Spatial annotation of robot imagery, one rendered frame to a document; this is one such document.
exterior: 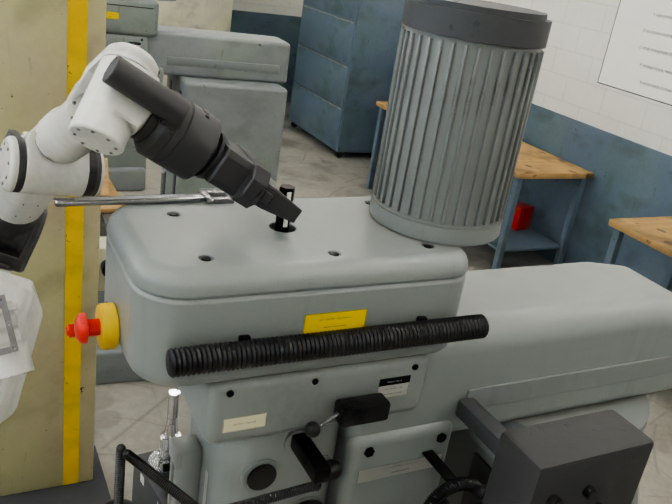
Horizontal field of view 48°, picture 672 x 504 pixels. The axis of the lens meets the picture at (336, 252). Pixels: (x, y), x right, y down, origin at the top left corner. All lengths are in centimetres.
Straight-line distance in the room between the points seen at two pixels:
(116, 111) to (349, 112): 755
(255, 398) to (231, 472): 15
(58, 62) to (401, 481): 188
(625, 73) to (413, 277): 529
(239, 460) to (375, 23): 744
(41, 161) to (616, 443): 85
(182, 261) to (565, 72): 590
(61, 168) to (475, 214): 58
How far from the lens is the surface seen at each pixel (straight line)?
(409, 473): 123
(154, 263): 89
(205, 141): 92
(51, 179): 112
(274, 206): 96
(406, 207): 106
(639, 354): 145
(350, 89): 833
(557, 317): 128
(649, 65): 607
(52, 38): 264
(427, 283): 102
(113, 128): 88
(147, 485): 176
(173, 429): 172
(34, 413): 319
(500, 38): 100
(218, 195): 111
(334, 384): 104
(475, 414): 118
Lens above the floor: 226
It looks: 22 degrees down
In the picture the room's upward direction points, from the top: 9 degrees clockwise
